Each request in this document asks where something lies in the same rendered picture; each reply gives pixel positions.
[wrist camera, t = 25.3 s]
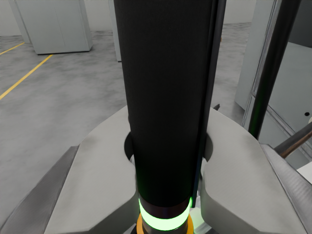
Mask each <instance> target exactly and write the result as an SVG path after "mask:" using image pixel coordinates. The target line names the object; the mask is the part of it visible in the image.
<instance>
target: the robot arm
mask: <svg viewBox="0 0 312 234"><path fill-rule="evenodd" d="M133 154H134V153H133V146H132V139H131V131H130V122H129V114H128V107H127V106H125V107H123V108H122V109H120V110H119V111H118V112H116V113H115V114H113V115H112V116H110V117H109V118H108V119H106V120H105V121H103V122H102V123H101V124H99V125H98V126H97V127H96V128H94V129H93V130H92V131H91V132H90V133H89V134H88V135H87V136H86V137H85V138H84V139H83V140H82V141H81V142H80V143H79V145H78V146H71V147H70V148H69V149H68V150H67V151H66V152H65V153H64V154H63V155H62V156H61V157H60V158H59V160H58V161H57V162H56V163H55V164H54V165H53V166H52V167H51V168H50V169H49V171H48V172H47V173H46V174H45V175H44V176H43V177H42V178H41V179H40V180H39V182H38V183H37V184H36V185H35V186H34V187H33V188H32V189H31V190H30V191H29V193H28V194H27V195H26V196H25V197H24V198H23V199H22V200H21V202H20V203H19V204H18V205H17V207H16V208H15V209H14V210H13V212H12V213H11V214H10V215H9V217H8V218H7V219H6V221H5V222H4V223H3V225H2V226H1V228H0V234H123V233H124V232H125V231H126V230H128V229H129V228H130V227H131V226H132V225H133V224H135V223H136V221H137V220H138V218H139V195H138V187H137V177H136V170H135V166H134V165H133V164H132V163H131V162H130V159H131V157H132V155H133ZM203 156H204V157H205V159H206V161H207V163H206V164H205V166H204V171H203V177H202V183H201V191H200V200H201V216H202V218H203V220H204V221H205V222H206V223H207V224H208V225H209V226H210V227H211V228H213V229H214V230H215V231H216V232H218V233H219V234H312V184H311V183H310V182H309V181H308V180H306V179H305V178H304V177H303V176H302V175H301V174H300V173H299V172H298V171H297V170H296V169H295V168H294V167H293V166H292V165H291V164H290V163H288V162H287V161H286V160H285V159H284V158H283V157H282V156H281V155H280V154H279V153H278V152H277V151H275V150H274V149H273V148H272V147H271V146H270V145H269V144H261V143H260V142H259V141H258V140H256V139H255V138H254V137H253V136H252V135H251V134H250V133H249V132H248V131H247V130H245V129H244V128H243V127H241V126H240V125H239V124H237V123H236V122H235V121H233V120H231V119H230V118H228V117H226V116H225V115H223V114H221V113H220V112H218V111H216V110H215V109H213V108H211V107H210V112H209V118H208V127H207V133H206V139H205V145H204V152H203Z"/></svg>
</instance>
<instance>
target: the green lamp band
mask: <svg viewBox="0 0 312 234"><path fill-rule="evenodd" d="M139 203H140V202H139ZM189 206H190V203H189V205H188V207H187V209H186V210H185V211H184V212H183V213H182V214H181V215H180V216H178V217H176V218H173V219H168V220H162V219H157V218H155V217H152V216H151V215H149V214H148V213H147V212H146V211H145V210H144V209H143V207H142V205H141V203H140V210H141V214H142V216H143V218H144V219H145V221H146V222H147V223H148V224H149V225H151V226H152V227H154V228H156V229H160V230H171V229H174V228H177V227H178V226H180V225H181V224H183V223H184V221H185V220H186V218H187V216H188V214H189Z"/></svg>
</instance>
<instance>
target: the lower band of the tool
mask: <svg viewBox="0 0 312 234"><path fill-rule="evenodd" d="M136 229H137V234H144V233H143V229H142V217H141V213H140V215H139V218H138V220H137V226H136ZM193 230H194V227H193V221H192V218H191V216H190V214H189V215H188V230H187V233H186V234H193Z"/></svg>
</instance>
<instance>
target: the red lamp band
mask: <svg viewBox="0 0 312 234"><path fill-rule="evenodd" d="M191 187H192V186H191ZM191 190H192V189H191ZM138 195H139V201H140V203H141V205H142V207H143V209H144V210H145V211H146V212H147V213H149V214H150V215H152V216H154V217H157V218H162V219H169V218H173V217H176V216H178V215H180V214H181V213H183V212H184V211H185V210H186V209H187V207H188V205H189V203H190V198H191V191H190V193H189V195H188V196H187V198H186V199H185V200H183V201H182V202H180V203H179V204H176V205H174V206H169V207H161V206H156V205H154V204H151V203H149V202H148V201H146V200H145V199H144V198H143V197H142V196H141V194H140V192H139V189H138Z"/></svg>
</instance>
